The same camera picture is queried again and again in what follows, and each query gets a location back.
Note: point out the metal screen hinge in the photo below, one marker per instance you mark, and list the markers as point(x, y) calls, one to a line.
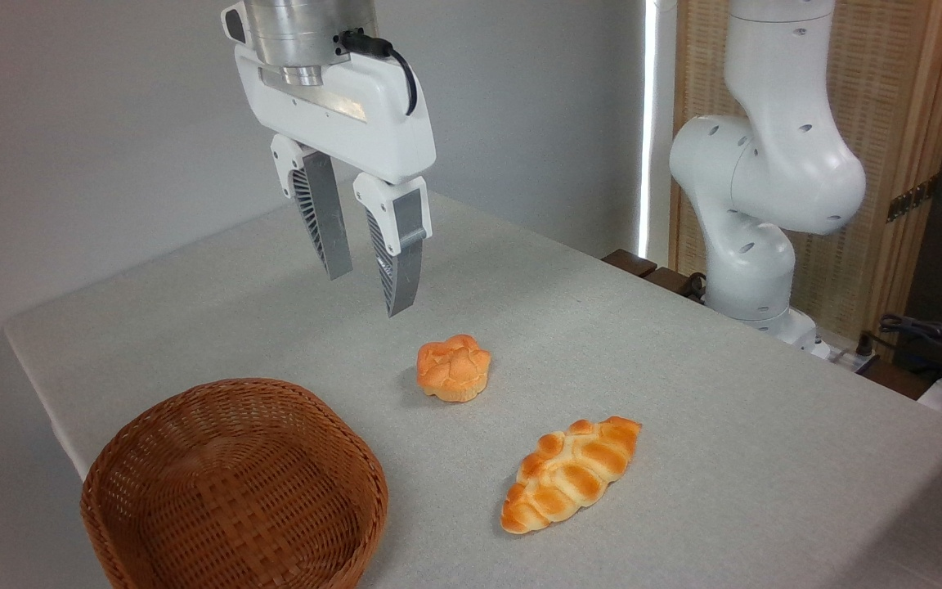
point(912, 199)

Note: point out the white power strip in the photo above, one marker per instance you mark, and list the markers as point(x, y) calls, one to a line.
point(843, 356)

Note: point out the wooden woven folding screen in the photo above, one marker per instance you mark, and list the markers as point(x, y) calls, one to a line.
point(896, 90)

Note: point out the brown wicker basket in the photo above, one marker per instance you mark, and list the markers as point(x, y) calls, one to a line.
point(234, 507)

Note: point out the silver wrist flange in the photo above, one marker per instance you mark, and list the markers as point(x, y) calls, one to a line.
point(299, 33)

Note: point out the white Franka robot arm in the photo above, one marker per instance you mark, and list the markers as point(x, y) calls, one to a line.
point(773, 164)

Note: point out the round flower-shaped bread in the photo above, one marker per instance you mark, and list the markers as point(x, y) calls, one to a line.
point(453, 368)

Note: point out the dark wooden block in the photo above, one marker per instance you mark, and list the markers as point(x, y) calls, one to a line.
point(629, 262)
point(671, 281)

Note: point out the grey tablecloth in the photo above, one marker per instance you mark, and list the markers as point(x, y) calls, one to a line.
point(643, 393)

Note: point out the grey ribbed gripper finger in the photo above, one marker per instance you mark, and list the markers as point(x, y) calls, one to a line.
point(399, 262)
point(325, 221)

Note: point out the long braided bread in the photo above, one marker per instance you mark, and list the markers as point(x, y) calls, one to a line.
point(569, 474)

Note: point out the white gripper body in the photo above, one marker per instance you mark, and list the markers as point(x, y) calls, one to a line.
point(373, 123)

